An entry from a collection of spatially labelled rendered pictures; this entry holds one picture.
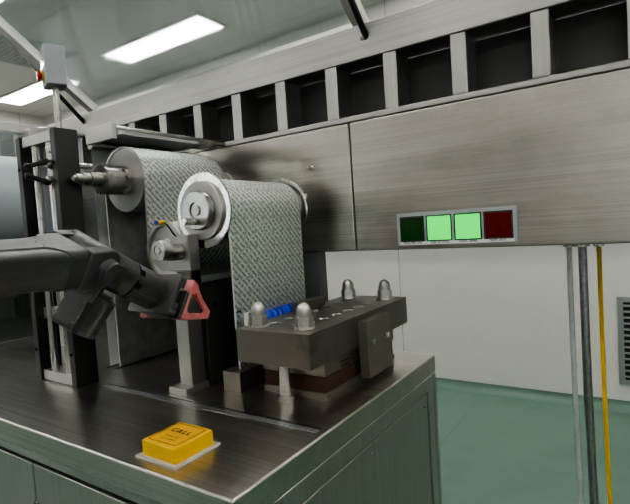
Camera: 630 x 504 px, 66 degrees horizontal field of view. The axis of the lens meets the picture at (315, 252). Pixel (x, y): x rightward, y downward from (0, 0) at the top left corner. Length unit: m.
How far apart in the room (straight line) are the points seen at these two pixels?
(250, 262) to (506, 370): 2.78
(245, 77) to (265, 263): 0.57
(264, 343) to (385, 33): 0.72
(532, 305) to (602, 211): 2.46
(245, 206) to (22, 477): 0.65
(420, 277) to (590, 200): 2.68
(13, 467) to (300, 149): 0.90
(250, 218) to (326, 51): 0.47
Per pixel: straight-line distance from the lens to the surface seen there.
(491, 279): 3.46
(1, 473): 1.20
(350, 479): 0.86
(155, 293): 0.79
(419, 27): 1.15
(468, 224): 1.04
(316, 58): 1.26
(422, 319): 3.66
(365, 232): 1.13
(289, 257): 1.08
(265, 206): 1.02
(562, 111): 1.03
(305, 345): 0.81
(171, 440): 0.74
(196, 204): 0.97
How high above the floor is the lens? 1.20
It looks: 3 degrees down
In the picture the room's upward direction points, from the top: 4 degrees counter-clockwise
